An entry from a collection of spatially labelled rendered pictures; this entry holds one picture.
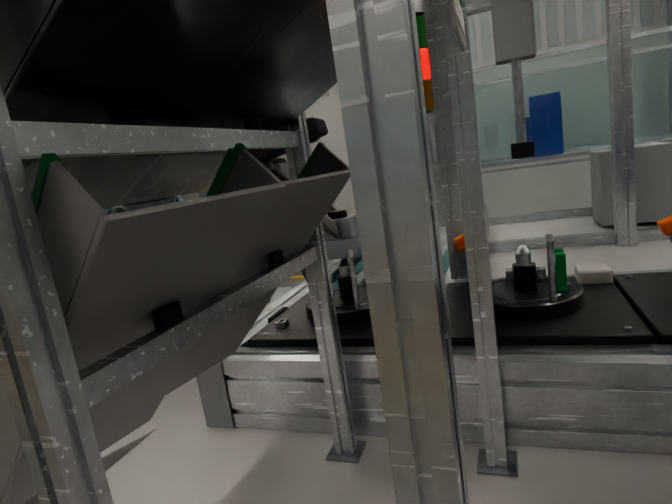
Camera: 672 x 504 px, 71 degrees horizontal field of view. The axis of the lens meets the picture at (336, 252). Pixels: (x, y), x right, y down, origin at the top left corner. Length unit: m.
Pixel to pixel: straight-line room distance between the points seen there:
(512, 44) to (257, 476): 1.43
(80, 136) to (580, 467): 0.52
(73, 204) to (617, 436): 0.53
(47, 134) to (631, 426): 0.56
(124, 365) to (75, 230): 0.08
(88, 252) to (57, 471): 0.10
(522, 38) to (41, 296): 1.57
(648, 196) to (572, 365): 1.25
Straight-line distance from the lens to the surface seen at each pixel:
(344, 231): 0.69
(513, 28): 1.68
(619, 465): 0.59
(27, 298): 0.24
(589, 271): 0.77
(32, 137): 0.25
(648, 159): 1.75
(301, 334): 0.67
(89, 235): 0.23
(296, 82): 0.41
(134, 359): 0.28
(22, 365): 0.24
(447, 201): 0.85
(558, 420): 0.58
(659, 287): 0.76
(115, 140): 0.29
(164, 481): 0.65
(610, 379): 0.56
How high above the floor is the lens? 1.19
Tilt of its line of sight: 10 degrees down
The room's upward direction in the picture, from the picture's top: 9 degrees counter-clockwise
